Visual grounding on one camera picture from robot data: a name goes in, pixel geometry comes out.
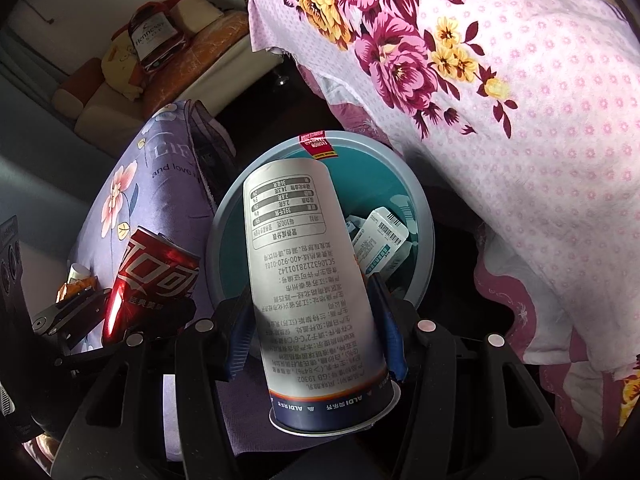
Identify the purple floral cloth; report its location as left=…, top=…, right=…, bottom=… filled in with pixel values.
left=67, top=100, right=281, bottom=461

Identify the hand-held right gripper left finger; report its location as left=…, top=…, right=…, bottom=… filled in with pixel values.
left=65, top=290, right=260, bottom=480

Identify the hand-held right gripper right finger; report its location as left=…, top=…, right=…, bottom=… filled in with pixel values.
left=370, top=272, right=566, bottom=480

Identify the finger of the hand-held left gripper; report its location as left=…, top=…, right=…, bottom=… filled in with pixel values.
left=32, top=289, right=108, bottom=333
left=65, top=300, right=197, bottom=368

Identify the silver medicine box teal label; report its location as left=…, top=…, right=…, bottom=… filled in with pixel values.
left=350, top=206, right=410, bottom=275

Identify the orange white bolster cushion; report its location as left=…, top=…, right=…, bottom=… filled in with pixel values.
left=52, top=57, right=131, bottom=133

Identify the orange seat cushion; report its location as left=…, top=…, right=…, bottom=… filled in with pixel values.
left=147, top=12, right=251, bottom=116

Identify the teal plastic basin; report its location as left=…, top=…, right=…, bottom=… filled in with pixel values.
left=206, top=130, right=436, bottom=313

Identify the cream cushion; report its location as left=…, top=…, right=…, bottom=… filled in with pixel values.
left=172, top=0, right=223, bottom=33

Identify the white paper cup navy base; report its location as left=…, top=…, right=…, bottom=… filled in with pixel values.
left=243, top=159, right=402, bottom=434

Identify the pink floral cloth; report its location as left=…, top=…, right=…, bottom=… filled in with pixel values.
left=248, top=0, right=640, bottom=376

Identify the red cola can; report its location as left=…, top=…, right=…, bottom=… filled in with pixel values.
left=102, top=226, right=202, bottom=347

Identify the beige sofa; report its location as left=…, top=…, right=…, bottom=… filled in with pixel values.
left=0, top=0, right=283, bottom=151

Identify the yellow plush cushion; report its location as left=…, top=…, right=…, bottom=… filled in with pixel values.
left=101, top=42, right=148, bottom=101

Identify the pink quilted blanket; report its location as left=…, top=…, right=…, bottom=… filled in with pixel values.
left=297, top=57, right=640, bottom=466

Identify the small orange wrapper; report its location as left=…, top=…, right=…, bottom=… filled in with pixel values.
left=56, top=277, right=97, bottom=302

